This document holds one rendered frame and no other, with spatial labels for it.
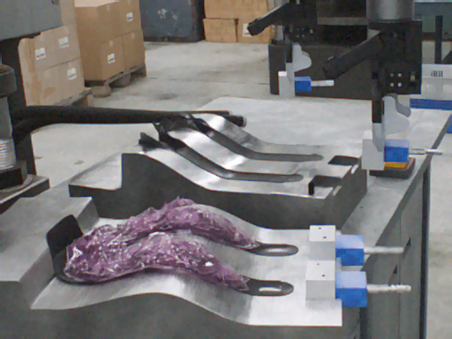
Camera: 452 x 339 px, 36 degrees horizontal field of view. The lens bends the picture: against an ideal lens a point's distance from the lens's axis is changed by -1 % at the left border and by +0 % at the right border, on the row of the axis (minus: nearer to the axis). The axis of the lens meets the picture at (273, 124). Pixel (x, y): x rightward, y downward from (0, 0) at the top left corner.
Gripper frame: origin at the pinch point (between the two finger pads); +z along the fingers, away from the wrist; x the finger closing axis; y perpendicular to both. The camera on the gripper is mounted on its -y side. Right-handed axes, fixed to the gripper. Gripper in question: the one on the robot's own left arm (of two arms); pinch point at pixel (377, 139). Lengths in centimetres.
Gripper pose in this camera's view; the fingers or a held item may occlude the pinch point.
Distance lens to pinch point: 116.6
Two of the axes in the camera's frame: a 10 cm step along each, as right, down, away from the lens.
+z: 0.4, 9.6, 2.8
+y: 9.7, 0.2, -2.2
